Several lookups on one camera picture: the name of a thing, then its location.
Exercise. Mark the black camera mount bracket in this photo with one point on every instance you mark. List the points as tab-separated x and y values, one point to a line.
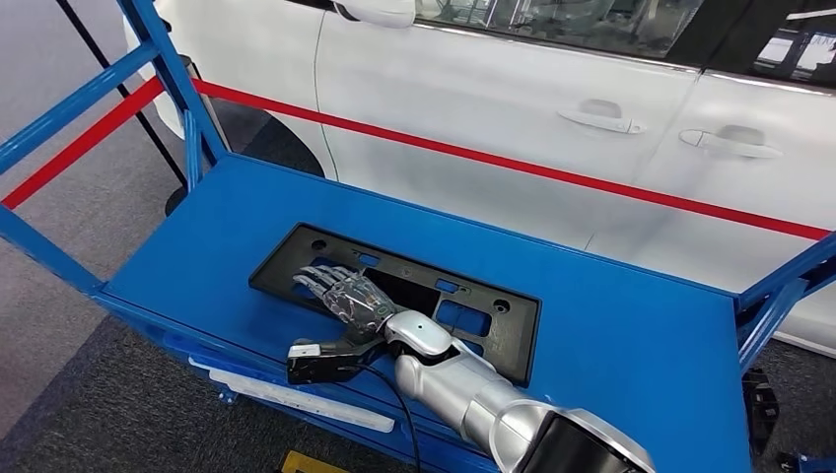
326	369

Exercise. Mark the black plastic plate frame part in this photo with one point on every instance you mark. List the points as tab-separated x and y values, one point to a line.
277	268

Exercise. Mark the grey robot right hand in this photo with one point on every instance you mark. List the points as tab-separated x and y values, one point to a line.
356	303

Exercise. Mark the grey barrier stanchion post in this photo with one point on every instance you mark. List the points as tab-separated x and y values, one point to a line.
215	130

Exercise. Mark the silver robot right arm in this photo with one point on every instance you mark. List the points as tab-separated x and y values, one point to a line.
457	385

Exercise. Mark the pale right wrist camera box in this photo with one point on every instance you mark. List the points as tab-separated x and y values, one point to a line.
304	351

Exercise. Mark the red barrier belt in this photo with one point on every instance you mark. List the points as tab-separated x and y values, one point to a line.
457	150

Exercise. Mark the thin black slanted pole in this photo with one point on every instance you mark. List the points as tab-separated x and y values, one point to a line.
78	30

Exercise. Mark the white car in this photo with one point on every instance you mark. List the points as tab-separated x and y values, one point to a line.
490	98

